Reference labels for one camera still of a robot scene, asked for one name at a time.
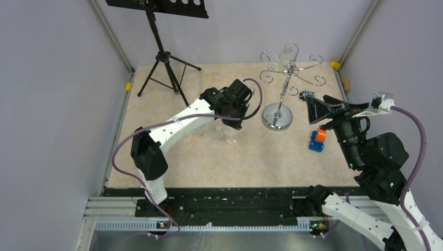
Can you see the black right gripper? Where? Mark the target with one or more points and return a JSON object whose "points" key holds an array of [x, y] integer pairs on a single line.
{"points": [[339, 111]]}

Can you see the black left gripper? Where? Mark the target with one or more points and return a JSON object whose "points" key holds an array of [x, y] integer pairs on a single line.
{"points": [[235, 124]]}

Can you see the ribbed clear wine glass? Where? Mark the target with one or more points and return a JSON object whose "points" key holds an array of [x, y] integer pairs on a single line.
{"points": [[200, 130]]}

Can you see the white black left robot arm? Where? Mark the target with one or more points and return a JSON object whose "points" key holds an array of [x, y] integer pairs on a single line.
{"points": [[149, 146]]}

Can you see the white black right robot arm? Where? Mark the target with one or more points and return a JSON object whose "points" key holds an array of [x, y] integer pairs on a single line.
{"points": [[379, 161]]}

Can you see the chrome wine glass rack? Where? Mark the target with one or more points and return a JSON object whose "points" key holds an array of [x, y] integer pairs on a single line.
{"points": [[277, 116]]}

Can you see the blue orange toy truck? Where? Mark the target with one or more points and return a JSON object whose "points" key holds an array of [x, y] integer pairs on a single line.
{"points": [[317, 140]]}

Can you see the blue owl eraser toy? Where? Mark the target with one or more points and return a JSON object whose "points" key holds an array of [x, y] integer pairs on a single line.
{"points": [[304, 94]]}

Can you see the yellow corner clamp right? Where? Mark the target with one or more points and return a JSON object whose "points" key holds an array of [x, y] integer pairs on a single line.
{"points": [[335, 65]]}

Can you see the black music stand tripod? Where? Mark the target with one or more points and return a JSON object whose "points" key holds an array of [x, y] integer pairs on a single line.
{"points": [[195, 9]]}

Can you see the wooden block at wall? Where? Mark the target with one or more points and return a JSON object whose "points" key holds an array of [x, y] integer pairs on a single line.
{"points": [[346, 84]]}

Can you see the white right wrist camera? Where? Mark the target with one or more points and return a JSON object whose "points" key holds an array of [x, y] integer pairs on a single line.
{"points": [[380, 105]]}

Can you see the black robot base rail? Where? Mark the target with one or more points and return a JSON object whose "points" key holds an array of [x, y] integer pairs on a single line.
{"points": [[224, 207]]}

